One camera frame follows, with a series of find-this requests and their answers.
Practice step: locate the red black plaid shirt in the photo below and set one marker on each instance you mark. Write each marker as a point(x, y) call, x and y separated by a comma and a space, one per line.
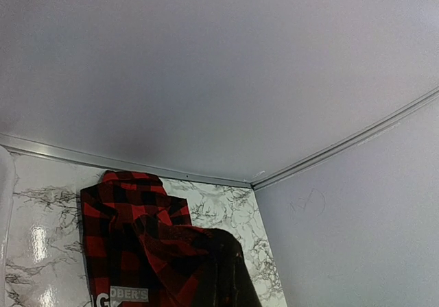
point(140, 246)

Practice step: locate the white plastic laundry basket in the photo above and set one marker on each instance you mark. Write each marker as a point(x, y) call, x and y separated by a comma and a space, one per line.
point(8, 175)

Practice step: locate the right aluminium corner post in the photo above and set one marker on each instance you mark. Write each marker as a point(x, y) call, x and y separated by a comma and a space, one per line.
point(372, 131)

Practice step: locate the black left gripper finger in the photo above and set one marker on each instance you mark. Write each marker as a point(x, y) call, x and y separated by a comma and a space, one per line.
point(227, 282)

